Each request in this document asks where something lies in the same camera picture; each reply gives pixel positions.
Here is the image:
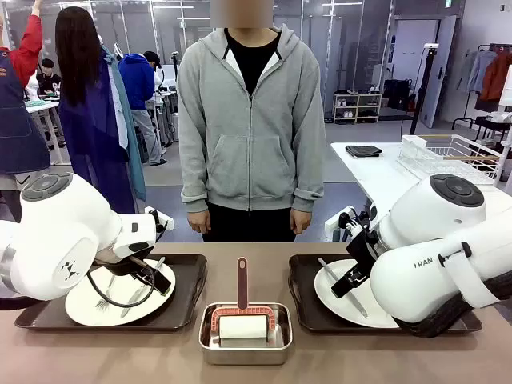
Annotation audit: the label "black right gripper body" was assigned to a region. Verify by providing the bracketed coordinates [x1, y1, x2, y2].
[342, 233, 378, 286]

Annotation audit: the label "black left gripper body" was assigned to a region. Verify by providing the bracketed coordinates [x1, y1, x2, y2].
[127, 255, 162, 287]

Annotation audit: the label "white round plate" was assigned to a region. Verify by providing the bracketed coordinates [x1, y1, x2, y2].
[314, 258, 401, 330]
[64, 258, 177, 327]

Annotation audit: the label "dark brown serving tray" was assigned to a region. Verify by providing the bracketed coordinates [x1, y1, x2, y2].
[14, 253, 208, 333]
[287, 254, 483, 335]

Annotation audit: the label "pink lint roller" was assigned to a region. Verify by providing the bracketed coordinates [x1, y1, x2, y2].
[211, 256, 279, 348]

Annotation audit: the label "person's left forearm gray sleeve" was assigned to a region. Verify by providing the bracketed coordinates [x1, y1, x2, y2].
[293, 127, 327, 214]

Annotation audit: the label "person's right forearm gray sleeve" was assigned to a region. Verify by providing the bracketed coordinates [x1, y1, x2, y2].
[178, 127, 210, 214]

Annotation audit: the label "person's left hand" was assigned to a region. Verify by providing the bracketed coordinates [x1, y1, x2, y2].
[289, 207, 314, 235]

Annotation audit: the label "person's right hand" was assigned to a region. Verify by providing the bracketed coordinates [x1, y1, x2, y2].
[186, 210, 211, 234]

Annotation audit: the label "silver table knife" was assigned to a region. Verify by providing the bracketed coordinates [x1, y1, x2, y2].
[119, 257, 166, 319]
[318, 257, 368, 318]

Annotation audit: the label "silver fork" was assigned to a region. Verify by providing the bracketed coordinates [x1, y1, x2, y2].
[94, 274, 117, 311]

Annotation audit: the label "steel rectangular container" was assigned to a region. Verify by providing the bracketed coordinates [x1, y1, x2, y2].
[198, 302, 294, 366]

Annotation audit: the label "long-haired mannequin blue dress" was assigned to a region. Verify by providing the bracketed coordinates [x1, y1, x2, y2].
[54, 6, 147, 215]

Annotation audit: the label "person in gray hoodie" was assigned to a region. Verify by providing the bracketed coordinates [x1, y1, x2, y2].
[177, 15, 327, 243]

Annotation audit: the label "white shoe rack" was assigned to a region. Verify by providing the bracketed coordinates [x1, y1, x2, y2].
[332, 92, 383, 124]

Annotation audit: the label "black bags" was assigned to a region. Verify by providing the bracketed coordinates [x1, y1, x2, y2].
[383, 78, 413, 112]

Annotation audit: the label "white background desk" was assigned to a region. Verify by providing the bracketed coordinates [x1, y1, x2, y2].
[146, 90, 178, 161]

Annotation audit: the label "mannequin denim apron red sleeves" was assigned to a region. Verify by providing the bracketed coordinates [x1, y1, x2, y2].
[0, 0, 53, 193]

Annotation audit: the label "person in blue hoodie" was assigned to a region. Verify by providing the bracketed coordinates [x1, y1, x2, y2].
[118, 50, 169, 167]

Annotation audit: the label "white table mint cloth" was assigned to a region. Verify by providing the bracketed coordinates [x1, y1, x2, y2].
[26, 99, 71, 166]

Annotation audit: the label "seated person black cap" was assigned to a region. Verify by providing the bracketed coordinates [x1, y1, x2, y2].
[35, 58, 63, 98]

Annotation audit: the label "gray open door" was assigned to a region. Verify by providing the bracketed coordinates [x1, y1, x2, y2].
[419, 15, 458, 129]

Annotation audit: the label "gray hanging shirt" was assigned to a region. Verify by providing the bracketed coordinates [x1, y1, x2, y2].
[458, 50, 497, 94]

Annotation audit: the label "black tripod white head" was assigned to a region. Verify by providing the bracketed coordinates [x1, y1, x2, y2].
[410, 42, 439, 136]

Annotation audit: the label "orange hanging jacket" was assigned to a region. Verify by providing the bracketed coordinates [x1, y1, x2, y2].
[479, 51, 512, 103]

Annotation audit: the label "black clothes rack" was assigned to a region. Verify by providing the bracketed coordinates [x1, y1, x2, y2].
[451, 42, 512, 131]

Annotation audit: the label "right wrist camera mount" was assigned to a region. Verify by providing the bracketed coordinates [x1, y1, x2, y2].
[326, 205, 379, 243]

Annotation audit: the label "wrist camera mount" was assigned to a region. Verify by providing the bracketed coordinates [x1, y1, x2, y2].
[143, 206, 175, 241]
[326, 205, 379, 243]

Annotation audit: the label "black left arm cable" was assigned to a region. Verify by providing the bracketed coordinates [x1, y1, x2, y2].
[86, 262, 157, 309]

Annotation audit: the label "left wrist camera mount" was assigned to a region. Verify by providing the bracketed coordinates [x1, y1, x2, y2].
[143, 206, 175, 241]

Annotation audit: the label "black right arm cable sleeve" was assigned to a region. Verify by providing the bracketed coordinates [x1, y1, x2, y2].
[394, 275, 512, 339]

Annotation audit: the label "white wire dish rack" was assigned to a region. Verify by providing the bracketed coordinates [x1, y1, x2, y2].
[398, 134, 505, 186]

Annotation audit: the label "black background camera tripod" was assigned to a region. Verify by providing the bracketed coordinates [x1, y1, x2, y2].
[170, 50, 182, 87]

